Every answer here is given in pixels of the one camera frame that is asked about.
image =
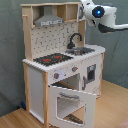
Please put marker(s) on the grey fridge door handle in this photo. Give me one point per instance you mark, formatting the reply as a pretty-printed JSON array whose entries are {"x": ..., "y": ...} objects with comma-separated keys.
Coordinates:
[{"x": 84, "y": 83}]

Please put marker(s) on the stove knob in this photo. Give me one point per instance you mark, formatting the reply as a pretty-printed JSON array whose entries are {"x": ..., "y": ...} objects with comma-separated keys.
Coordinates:
[
  {"x": 74, "y": 69},
  {"x": 56, "y": 75}
]

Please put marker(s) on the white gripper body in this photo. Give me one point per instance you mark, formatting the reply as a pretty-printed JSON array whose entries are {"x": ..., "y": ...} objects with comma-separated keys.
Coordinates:
[{"x": 85, "y": 9}]

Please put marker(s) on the grey range hood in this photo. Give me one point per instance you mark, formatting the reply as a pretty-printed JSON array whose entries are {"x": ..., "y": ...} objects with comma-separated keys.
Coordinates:
[{"x": 48, "y": 18}]

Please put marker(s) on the wooden toy kitchen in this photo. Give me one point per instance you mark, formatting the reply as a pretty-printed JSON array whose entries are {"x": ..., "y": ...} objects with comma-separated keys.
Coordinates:
[{"x": 46, "y": 40}]

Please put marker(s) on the grey ice dispenser panel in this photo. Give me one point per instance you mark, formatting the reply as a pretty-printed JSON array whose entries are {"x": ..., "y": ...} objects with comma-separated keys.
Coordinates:
[{"x": 91, "y": 73}]

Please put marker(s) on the metal sink basin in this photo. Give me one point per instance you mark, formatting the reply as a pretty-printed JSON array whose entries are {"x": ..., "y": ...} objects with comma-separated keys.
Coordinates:
[{"x": 79, "y": 51}]

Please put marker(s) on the black stovetop red burners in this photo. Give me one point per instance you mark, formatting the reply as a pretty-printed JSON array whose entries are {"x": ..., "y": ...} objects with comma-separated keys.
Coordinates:
[{"x": 52, "y": 59}]

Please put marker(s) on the black toy faucet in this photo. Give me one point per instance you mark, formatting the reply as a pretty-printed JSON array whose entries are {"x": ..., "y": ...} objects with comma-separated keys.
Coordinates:
[{"x": 71, "y": 43}]

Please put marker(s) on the right stove knob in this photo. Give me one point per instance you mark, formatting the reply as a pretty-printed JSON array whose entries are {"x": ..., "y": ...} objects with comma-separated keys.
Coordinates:
[{"x": 74, "y": 69}]

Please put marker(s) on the white oven door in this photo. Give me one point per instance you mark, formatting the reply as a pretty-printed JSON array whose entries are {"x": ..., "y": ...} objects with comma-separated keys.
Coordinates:
[{"x": 63, "y": 101}]

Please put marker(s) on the left stove knob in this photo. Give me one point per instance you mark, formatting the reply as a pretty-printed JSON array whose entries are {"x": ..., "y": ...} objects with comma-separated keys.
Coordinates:
[{"x": 56, "y": 75}]

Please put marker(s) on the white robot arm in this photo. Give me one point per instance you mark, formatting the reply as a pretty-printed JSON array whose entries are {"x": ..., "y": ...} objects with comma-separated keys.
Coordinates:
[{"x": 106, "y": 15}]

